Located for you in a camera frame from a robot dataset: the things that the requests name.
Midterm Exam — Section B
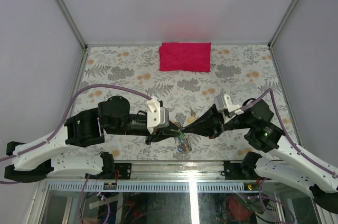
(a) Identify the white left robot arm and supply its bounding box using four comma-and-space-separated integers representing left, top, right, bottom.
4, 96, 180, 183

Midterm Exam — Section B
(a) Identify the green key tag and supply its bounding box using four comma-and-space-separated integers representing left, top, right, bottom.
179, 132, 184, 140

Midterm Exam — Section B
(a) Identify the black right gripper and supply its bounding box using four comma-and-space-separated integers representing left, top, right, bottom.
182, 102, 254, 138

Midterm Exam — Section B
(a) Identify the key yellow tag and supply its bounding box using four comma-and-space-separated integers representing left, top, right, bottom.
186, 108, 197, 124

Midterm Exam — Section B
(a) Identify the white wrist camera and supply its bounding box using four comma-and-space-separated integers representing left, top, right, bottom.
214, 94, 243, 118
146, 97, 170, 134

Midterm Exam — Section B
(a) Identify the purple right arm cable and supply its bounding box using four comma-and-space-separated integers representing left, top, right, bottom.
239, 88, 338, 224

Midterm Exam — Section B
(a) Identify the metal keyring hoop yellow handle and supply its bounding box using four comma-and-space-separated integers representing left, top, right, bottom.
177, 131, 192, 154

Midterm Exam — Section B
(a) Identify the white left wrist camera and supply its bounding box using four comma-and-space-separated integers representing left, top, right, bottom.
146, 97, 170, 134

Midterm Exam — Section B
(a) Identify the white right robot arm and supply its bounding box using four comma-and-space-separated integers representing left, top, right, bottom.
183, 95, 337, 213

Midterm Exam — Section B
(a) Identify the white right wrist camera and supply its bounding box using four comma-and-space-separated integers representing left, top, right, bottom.
214, 94, 243, 118

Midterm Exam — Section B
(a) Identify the pink folded cloth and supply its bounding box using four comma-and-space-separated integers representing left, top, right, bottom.
158, 42, 211, 72

